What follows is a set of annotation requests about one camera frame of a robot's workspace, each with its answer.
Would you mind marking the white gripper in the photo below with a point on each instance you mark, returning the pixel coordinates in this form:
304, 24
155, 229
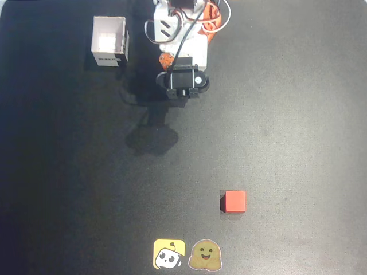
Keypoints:
195, 54

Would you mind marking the red cube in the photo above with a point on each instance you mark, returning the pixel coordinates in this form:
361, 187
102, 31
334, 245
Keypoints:
235, 202

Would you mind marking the white and orange robot arm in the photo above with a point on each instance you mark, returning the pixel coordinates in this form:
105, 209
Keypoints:
160, 15

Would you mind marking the white and black cardboard box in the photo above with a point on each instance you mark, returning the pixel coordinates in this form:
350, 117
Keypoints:
109, 43

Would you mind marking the black table mat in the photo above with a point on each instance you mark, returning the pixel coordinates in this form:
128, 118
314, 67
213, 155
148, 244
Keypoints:
286, 143

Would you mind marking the yellow robot sticker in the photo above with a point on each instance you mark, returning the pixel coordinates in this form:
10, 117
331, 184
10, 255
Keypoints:
160, 246

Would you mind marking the hugging face emoji sticker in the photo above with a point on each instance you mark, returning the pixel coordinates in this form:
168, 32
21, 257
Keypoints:
205, 255

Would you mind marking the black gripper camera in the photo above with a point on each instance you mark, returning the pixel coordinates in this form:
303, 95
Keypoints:
183, 78

